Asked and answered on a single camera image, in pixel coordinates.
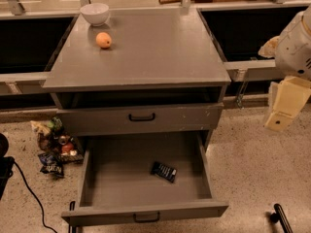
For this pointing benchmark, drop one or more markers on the black middle drawer handle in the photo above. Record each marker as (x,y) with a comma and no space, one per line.
(148,218)

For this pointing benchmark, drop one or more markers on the red soda can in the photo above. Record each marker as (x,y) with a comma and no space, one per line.
(66,145)

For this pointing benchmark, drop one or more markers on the dark blue chip bag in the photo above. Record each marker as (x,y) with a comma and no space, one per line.
(51,164)

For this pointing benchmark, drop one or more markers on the closed grey top drawer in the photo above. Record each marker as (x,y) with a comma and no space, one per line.
(114,121)

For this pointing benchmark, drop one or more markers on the grey drawer cabinet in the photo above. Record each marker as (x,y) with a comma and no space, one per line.
(157,57)

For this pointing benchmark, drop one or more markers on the pile of snack packages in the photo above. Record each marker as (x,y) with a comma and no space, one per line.
(47,139)

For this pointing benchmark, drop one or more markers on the black top drawer handle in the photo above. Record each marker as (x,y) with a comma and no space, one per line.
(133,118)

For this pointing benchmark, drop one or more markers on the open grey middle drawer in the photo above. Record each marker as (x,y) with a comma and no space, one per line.
(117,183)

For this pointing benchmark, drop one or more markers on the white ceramic bowl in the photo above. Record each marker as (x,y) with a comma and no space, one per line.
(96,14)

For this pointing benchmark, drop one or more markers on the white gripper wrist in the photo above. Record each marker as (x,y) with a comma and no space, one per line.
(293,53)

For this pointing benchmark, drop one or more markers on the dark blue rxbar wrapper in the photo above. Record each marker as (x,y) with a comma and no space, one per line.
(164,171)

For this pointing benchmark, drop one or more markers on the black drawer handle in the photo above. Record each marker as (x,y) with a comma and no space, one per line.
(133,118)
(148,218)

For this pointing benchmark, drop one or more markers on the black device at left edge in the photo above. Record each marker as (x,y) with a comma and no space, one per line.
(6,164)

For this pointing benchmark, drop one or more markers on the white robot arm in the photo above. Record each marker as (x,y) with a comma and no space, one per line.
(292,53)

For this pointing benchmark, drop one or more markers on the orange fruit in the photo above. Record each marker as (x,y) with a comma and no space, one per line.
(103,40)

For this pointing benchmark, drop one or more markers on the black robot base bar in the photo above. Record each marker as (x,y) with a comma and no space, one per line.
(279,216)

